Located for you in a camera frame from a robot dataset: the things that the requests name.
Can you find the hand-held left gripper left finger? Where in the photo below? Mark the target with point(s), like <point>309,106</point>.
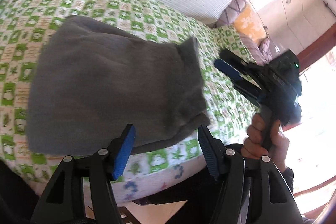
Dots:
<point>122,154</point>

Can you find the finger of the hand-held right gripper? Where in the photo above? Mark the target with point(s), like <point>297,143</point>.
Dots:
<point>236,60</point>
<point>231,71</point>

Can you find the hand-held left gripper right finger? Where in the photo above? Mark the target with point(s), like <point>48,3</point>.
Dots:
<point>208,154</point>

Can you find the grey pants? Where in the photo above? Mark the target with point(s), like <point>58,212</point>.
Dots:
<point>113,82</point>

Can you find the person's right hand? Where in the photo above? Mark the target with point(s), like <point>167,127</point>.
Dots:
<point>258,140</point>

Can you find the purple patterned pillow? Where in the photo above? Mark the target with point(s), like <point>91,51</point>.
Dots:
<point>258,49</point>
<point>233,10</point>

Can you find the orange pillow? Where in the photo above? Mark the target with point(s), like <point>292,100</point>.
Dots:
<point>249,24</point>

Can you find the green patterned bed sheet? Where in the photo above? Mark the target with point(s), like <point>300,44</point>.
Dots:
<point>157,27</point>

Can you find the red-brown wooden door frame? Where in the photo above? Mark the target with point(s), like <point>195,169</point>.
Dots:
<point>315,52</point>

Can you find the wall switch plate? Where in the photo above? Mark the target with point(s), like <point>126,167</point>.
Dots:
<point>288,0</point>

